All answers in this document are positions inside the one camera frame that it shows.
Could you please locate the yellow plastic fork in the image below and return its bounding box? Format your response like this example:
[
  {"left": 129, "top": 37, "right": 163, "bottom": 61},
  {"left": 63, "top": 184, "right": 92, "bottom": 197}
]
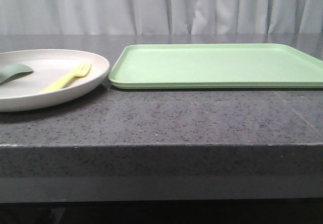
[{"left": 40, "top": 62, "right": 92, "bottom": 93}]

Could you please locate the beige round plate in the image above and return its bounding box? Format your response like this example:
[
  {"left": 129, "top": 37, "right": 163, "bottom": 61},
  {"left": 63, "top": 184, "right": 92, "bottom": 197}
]
[{"left": 1, "top": 49, "right": 110, "bottom": 112}]

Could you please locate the light green plastic tray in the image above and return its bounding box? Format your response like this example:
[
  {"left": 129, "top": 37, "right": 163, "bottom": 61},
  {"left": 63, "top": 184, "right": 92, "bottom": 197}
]
[{"left": 109, "top": 43, "right": 322, "bottom": 89}]

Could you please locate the green plastic spoon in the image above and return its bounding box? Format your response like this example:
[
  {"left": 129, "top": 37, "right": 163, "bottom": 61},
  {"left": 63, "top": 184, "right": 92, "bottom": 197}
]
[{"left": 1, "top": 63, "right": 34, "bottom": 84}]

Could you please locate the white pleated curtain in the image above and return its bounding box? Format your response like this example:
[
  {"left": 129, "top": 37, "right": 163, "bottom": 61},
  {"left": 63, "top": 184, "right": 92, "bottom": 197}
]
[{"left": 1, "top": 0, "right": 322, "bottom": 35}]

